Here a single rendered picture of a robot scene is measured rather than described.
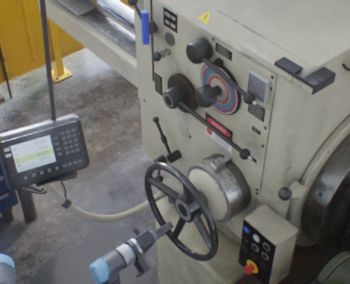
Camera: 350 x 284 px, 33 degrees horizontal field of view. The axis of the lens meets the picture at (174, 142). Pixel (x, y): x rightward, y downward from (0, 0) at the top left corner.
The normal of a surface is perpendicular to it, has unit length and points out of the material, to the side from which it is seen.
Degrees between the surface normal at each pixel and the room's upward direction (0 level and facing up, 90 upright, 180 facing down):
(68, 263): 0
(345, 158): 39
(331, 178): 54
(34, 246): 0
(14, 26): 90
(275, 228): 0
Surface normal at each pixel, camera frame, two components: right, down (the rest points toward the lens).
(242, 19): 0.00, -0.73
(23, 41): 0.64, 0.52
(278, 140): -0.77, 0.43
